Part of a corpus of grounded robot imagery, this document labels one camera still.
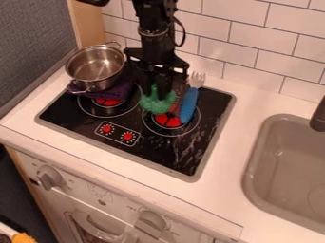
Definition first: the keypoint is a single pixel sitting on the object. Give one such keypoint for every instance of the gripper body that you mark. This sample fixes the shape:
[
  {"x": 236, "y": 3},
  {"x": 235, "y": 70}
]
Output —
[{"x": 157, "y": 53}]

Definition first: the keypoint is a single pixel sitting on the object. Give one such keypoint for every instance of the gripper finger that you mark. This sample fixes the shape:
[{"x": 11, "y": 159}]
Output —
[
  {"x": 147, "y": 84},
  {"x": 165, "y": 87}
]

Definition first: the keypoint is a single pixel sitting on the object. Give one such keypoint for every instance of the green toy broccoli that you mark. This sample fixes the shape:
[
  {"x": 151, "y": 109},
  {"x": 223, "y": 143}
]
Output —
[{"x": 158, "y": 103}]

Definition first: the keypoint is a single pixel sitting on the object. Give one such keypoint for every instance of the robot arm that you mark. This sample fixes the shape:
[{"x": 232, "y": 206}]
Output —
[{"x": 153, "y": 15}]

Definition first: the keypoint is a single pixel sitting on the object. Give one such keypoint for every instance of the purple cloth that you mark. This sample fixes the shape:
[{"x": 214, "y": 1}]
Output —
[{"x": 116, "y": 91}]

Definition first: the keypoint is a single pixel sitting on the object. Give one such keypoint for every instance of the silver pot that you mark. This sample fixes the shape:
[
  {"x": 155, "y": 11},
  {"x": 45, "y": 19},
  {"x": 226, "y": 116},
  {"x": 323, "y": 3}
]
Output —
[{"x": 95, "y": 66}]

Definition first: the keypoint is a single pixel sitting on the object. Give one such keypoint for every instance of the toy stove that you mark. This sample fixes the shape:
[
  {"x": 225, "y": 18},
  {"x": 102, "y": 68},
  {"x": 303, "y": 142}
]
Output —
[{"x": 169, "y": 145}]

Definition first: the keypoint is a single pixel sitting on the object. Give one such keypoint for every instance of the toy sink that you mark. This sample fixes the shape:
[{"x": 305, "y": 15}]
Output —
[{"x": 292, "y": 171}]

